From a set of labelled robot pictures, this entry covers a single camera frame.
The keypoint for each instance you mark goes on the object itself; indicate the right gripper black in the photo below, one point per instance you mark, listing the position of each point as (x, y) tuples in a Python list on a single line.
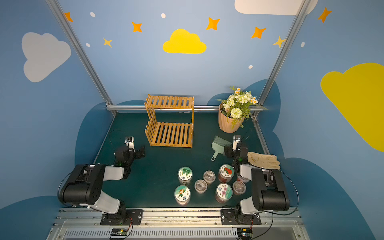
[(231, 153)]

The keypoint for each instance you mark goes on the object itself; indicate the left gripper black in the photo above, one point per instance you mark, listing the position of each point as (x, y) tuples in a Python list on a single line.
[(137, 152)]

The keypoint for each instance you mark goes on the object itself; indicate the bamboo two-tier shelf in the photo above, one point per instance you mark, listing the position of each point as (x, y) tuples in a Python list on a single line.
[(179, 135)]

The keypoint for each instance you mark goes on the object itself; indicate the small clear jar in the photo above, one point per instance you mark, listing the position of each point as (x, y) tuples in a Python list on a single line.
[(209, 177), (239, 188), (242, 179), (201, 186)]

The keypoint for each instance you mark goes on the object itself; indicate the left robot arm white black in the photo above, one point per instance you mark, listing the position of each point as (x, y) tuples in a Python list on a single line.
[(84, 187)]

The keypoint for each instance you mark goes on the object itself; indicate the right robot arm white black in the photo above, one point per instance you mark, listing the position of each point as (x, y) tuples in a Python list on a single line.
[(268, 188)]

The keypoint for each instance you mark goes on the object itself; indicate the large jar red strawberry lid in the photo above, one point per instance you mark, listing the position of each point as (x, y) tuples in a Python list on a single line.
[(226, 173)]

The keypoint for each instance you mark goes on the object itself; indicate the pink ribbed flower pot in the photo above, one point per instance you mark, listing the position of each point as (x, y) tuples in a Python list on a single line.
[(227, 124)]

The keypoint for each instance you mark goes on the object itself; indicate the large jar purple flower lid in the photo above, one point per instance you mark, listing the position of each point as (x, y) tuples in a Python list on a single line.
[(223, 193)]

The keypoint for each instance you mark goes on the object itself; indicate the beige work gloves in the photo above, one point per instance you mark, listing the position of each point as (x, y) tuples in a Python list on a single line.
[(263, 161)]

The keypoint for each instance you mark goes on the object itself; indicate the white green artificial flowers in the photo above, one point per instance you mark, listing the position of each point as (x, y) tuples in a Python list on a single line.
[(237, 105)]

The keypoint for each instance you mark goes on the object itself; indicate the large jar green leaf lid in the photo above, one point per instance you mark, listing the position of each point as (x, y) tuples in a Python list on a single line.
[(185, 175)]

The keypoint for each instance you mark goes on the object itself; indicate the rear aluminium crossbar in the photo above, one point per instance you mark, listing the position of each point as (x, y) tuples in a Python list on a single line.
[(181, 109)]

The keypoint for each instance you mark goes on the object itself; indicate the large jar orange flower lid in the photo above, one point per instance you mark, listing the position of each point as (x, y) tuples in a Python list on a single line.
[(182, 195)]

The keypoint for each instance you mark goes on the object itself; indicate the left green circuit board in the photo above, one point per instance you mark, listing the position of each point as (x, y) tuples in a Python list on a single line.
[(119, 233)]

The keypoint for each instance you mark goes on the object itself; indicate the green circuit board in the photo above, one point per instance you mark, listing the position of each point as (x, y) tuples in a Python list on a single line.
[(244, 233), (119, 233)]

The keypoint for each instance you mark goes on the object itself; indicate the right green circuit board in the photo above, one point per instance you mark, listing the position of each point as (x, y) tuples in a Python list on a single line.
[(244, 233)]

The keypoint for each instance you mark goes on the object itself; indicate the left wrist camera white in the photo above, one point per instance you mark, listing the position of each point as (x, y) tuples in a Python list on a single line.
[(129, 141)]

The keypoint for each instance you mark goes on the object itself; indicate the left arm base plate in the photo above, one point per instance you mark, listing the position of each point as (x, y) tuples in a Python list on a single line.
[(131, 217)]

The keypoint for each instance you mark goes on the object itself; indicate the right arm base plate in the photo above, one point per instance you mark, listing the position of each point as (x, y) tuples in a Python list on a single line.
[(235, 217)]

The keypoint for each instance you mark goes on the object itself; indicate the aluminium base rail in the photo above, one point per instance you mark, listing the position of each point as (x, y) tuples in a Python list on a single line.
[(175, 224)]

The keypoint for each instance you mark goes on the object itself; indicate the right aluminium frame post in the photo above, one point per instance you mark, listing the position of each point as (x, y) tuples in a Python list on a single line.
[(303, 11)]

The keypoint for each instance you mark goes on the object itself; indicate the aluminium frame post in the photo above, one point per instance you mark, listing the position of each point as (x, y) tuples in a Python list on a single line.
[(303, 11), (59, 14)]

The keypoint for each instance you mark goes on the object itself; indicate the left aluminium frame post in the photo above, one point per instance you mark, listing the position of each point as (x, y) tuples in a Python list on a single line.
[(59, 14)]

